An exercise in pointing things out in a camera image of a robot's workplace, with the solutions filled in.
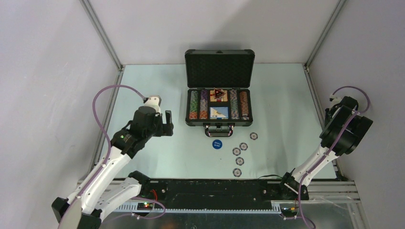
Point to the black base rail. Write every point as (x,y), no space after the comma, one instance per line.
(218,194)

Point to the blue card deck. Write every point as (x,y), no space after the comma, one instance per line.
(219,113)

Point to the red triangular dealer button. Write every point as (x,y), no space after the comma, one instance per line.
(218,93)

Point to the blue orange chip row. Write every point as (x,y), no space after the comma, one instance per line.
(234,104)

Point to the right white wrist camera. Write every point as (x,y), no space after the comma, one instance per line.
(334,99)

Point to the green chip row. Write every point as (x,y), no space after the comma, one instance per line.
(193,109)

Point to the black poker case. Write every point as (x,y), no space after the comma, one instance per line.
(219,69)

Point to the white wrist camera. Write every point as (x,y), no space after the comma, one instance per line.
(334,99)
(154,102)

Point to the brown chip row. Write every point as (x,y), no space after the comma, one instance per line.
(244,105)

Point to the red card deck box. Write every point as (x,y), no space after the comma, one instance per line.
(223,99)

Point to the left aluminium frame post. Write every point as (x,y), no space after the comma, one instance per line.
(99,28)

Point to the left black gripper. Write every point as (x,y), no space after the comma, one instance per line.
(165,129)

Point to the grey poker chip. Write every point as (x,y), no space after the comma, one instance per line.
(253,136)
(243,146)
(239,161)
(237,172)
(236,151)

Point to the right aluminium frame post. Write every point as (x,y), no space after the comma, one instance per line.
(325,32)

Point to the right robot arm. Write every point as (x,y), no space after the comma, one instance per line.
(344,129)

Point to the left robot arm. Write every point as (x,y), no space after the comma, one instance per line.
(90,204)

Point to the purple blue chip row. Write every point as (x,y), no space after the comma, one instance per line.
(203,104)

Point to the blue small blind button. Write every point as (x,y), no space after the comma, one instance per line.
(217,144)

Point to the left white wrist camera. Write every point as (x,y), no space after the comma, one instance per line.
(154,102)

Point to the aluminium frame post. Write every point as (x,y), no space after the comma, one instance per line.
(99,28)
(325,32)

